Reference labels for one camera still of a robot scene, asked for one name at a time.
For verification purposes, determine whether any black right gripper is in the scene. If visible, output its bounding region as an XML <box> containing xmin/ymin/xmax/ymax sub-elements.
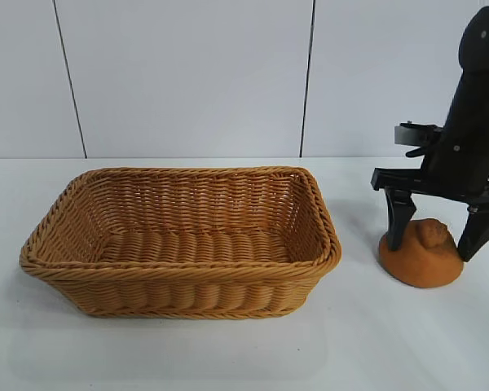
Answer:
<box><xmin>370</xmin><ymin>71</ymin><xmax>489</xmax><ymax>263</ymax></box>

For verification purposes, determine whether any tan woven wicker basket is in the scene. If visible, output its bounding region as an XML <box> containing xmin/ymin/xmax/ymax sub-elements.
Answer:
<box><xmin>19</xmin><ymin>165</ymin><xmax>343</xmax><ymax>319</ymax></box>

